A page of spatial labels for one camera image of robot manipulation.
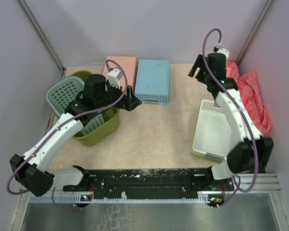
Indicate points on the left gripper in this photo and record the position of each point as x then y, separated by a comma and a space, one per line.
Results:
128, 102

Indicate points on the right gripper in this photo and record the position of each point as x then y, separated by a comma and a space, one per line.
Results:
199, 62

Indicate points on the blue perforated tray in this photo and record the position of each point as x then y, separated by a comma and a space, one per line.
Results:
152, 84

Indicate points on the white perforated tray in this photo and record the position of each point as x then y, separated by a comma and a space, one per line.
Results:
213, 133

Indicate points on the light green perforated tray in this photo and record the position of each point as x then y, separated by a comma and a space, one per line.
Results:
210, 156

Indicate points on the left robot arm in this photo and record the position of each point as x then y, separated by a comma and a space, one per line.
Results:
98, 94

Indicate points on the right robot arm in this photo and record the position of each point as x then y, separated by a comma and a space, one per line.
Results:
251, 149

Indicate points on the olive green plastic tub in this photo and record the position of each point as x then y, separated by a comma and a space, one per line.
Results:
99, 127

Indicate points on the red plastic bag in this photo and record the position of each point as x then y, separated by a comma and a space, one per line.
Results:
251, 97

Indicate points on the teal perforated basket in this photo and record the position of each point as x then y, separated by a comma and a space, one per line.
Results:
62, 93

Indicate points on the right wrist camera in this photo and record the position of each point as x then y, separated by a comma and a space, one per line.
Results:
218, 48

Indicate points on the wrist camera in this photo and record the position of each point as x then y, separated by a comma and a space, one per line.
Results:
114, 77
218, 48

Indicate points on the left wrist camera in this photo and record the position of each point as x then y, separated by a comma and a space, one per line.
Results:
114, 77

